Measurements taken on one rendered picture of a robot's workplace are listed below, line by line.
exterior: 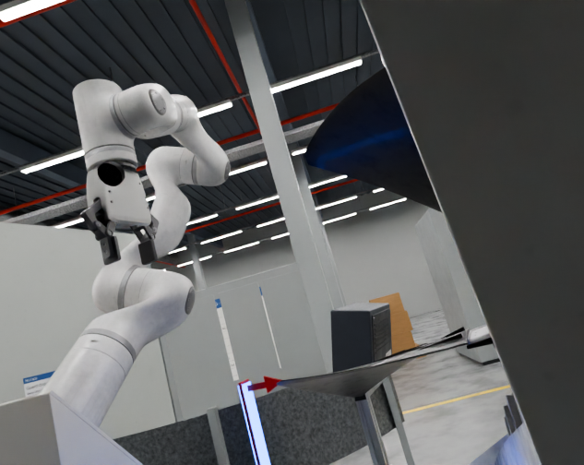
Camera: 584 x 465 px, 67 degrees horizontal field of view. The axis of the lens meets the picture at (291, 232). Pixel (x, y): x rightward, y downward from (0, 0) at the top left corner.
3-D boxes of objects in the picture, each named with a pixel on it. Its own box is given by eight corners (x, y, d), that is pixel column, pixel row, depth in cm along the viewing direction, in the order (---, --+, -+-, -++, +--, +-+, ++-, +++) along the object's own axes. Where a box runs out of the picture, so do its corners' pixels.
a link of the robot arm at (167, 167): (146, 311, 95) (75, 300, 97) (160, 328, 105) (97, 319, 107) (205, 139, 121) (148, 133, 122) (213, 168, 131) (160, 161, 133)
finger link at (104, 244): (100, 226, 72) (107, 266, 71) (83, 224, 69) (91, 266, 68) (113, 220, 71) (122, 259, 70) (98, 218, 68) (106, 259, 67)
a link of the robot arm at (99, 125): (148, 152, 80) (106, 169, 83) (134, 89, 83) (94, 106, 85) (118, 137, 72) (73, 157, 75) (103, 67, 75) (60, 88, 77)
